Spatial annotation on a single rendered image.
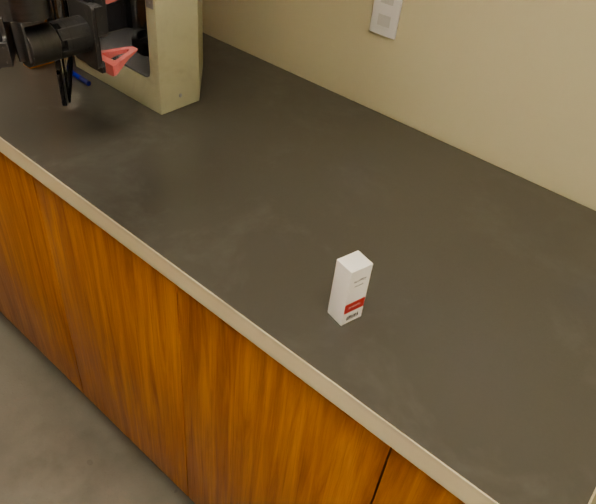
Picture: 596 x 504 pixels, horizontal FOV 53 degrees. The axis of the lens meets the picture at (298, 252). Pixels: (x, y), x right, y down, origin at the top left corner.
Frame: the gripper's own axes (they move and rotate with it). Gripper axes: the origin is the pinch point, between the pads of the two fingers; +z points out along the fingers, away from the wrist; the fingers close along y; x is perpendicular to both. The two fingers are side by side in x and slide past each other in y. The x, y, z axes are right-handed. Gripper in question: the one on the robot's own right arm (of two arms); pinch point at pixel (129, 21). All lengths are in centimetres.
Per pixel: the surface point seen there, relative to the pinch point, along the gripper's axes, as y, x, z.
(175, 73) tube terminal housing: -17.1, 8.7, 16.8
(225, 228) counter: -25.5, -29.3, -4.9
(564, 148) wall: -17, -64, 56
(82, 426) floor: -120, 15, -18
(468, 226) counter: -25, -59, 28
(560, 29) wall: 4, -54, 56
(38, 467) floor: -120, 13, -34
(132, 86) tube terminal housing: -22.4, 18.3, 12.4
